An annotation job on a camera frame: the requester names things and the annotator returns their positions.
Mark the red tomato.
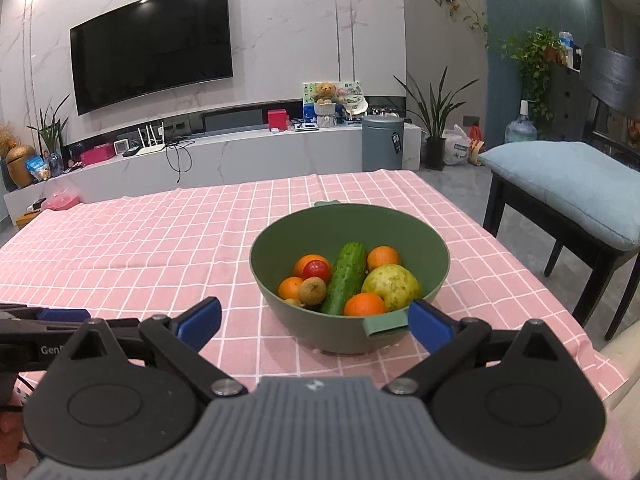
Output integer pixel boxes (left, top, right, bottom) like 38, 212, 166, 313
302, 259, 332, 284

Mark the gold vase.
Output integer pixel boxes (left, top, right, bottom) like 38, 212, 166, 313
5, 144, 37, 189

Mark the white router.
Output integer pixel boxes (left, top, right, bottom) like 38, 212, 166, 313
136, 121, 167, 156

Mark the large orange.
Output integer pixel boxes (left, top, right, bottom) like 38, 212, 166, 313
293, 254, 332, 281
344, 292, 388, 317
366, 246, 402, 272

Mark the pink storage box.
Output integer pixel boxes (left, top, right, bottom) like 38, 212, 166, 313
80, 143, 115, 167

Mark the black flat television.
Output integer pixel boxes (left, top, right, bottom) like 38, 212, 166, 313
70, 0, 235, 116

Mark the green plant in blue vase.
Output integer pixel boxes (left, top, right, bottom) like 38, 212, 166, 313
27, 94, 71, 179

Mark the black wooden chair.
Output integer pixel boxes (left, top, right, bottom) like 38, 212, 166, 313
482, 42, 640, 342

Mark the long-leaf potted plant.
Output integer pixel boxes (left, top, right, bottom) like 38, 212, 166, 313
393, 65, 479, 171

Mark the small orange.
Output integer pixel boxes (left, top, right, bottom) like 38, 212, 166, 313
277, 276, 305, 302

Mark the green bowl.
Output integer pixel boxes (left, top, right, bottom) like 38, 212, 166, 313
249, 200, 451, 356

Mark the grey trash can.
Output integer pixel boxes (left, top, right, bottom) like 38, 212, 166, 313
361, 114, 405, 172

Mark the dark cabinet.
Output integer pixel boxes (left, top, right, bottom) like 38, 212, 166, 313
520, 45, 602, 144

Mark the white plastic bag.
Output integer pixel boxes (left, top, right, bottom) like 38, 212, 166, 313
442, 125, 474, 166

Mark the blue snack bag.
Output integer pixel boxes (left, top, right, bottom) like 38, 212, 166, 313
25, 155, 51, 181

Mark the pink plastic container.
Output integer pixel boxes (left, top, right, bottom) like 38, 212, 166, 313
44, 182, 82, 210

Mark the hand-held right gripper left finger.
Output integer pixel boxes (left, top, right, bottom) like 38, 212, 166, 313
50, 296, 249, 398

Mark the pink checked tablecloth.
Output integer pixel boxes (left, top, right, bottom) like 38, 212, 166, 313
0, 169, 623, 461

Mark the leafy plant on cabinet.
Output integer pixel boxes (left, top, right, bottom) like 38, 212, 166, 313
500, 27, 569, 122

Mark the black cable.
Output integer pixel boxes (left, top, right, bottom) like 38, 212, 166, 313
165, 139, 197, 185

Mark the blue water jug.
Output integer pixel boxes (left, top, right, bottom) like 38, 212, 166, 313
504, 100, 539, 145

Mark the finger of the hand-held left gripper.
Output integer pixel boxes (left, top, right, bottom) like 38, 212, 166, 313
0, 321, 77, 344
0, 304, 92, 323

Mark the green cucumber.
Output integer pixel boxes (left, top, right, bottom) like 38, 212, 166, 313
320, 242, 367, 316

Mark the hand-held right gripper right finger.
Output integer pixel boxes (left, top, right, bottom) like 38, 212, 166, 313
382, 299, 576, 396

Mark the white marble tv console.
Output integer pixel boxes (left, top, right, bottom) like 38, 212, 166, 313
4, 122, 422, 222

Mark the printed picture board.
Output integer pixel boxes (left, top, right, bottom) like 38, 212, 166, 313
302, 80, 362, 124

